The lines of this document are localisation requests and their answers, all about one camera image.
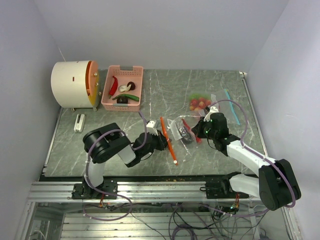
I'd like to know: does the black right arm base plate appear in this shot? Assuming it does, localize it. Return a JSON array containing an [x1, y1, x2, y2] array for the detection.
[[199, 182, 249, 200]]

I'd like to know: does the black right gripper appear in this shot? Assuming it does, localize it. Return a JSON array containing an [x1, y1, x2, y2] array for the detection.
[[191, 116, 217, 140]]

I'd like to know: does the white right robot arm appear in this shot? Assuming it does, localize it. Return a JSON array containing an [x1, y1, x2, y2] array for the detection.
[[191, 112, 302, 211]]

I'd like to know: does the white fake mushroom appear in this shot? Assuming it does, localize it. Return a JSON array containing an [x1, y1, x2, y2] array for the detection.
[[118, 85, 128, 93]]

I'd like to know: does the blue zip bag with strawberries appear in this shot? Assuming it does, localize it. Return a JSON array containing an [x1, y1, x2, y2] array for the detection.
[[188, 89, 241, 125]]

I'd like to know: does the dark purple fake plum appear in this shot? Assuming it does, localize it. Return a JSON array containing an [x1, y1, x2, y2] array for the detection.
[[116, 96, 129, 104]]

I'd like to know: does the dark red fake fruit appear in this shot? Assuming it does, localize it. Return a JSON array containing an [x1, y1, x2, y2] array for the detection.
[[127, 81, 136, 91]]

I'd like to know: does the aluminium frame rail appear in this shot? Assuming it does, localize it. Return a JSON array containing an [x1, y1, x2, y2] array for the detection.
[[26, 180, 291, 204]]

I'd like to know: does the pink perforated plastic basket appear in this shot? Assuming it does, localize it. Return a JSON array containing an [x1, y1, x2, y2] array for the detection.
[[101, 65, 144, 112]]

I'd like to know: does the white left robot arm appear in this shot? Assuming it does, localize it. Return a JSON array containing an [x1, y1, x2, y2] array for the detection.
[[82, 121, 168, 199]]

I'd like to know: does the green fake chili pepper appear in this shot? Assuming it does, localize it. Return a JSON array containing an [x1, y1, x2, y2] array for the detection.
[[112, 93, 140, 102]]

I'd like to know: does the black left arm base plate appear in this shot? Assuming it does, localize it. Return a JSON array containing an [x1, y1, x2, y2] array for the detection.
[[71, 180, 118, 200]]

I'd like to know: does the dark fake eggplant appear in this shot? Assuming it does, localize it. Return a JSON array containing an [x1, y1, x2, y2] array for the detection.
[[178, 126, 194, 145]]

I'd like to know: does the small white rectangular device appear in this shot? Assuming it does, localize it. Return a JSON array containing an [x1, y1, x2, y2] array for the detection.
[[73, 114, 86, 133]]

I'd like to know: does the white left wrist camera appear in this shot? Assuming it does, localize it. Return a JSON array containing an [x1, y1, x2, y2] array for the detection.
[[146, 120, 159, 136]]

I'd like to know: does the red fake chili pepper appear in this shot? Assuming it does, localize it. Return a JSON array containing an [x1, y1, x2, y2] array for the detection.
[[108, 76, 118, 98]]

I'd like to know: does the orange zip bag with vegetables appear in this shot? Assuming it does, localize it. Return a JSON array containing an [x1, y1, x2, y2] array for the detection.
[[160, 111, 202, 166]]

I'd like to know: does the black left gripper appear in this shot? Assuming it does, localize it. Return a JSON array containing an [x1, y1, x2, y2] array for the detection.
[[140, 129, 173, 158]]

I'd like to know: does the round white drawer organizer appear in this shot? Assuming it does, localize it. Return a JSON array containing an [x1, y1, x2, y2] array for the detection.
[[50, 60, 101, 111]]

